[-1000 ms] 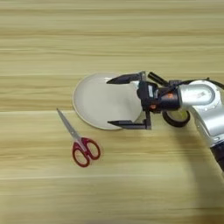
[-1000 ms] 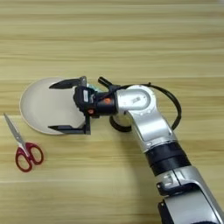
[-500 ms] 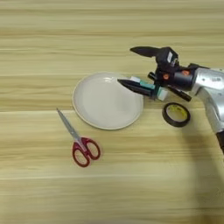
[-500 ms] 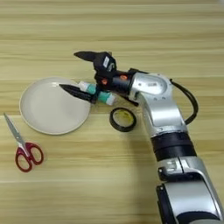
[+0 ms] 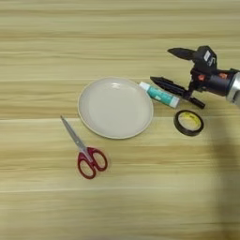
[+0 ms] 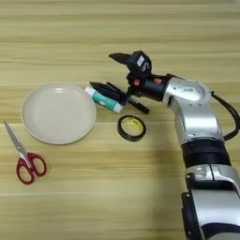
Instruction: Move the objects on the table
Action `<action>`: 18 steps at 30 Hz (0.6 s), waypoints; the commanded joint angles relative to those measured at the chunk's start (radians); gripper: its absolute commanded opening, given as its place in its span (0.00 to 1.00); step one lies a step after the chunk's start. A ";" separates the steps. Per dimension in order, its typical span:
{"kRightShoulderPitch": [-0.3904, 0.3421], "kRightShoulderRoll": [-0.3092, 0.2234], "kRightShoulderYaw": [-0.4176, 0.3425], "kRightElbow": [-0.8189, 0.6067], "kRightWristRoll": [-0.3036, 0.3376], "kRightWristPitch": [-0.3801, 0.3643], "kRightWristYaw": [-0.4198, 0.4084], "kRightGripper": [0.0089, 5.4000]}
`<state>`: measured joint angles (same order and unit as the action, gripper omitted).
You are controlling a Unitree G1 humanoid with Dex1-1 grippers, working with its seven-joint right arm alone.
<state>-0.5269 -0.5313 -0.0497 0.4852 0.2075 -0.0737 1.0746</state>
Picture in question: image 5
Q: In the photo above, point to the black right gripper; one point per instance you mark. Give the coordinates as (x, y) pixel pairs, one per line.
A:
(215, 81)

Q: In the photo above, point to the white green glue stick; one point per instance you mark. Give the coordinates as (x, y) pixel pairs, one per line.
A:
(162, 96)

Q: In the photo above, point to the beige round plate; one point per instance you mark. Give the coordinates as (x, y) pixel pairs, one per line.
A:
(115, 108)

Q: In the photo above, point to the small black box white label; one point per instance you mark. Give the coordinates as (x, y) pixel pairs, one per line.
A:
(204, 56)

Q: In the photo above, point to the black tape roll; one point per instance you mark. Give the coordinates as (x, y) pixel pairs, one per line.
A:
(188, 133)

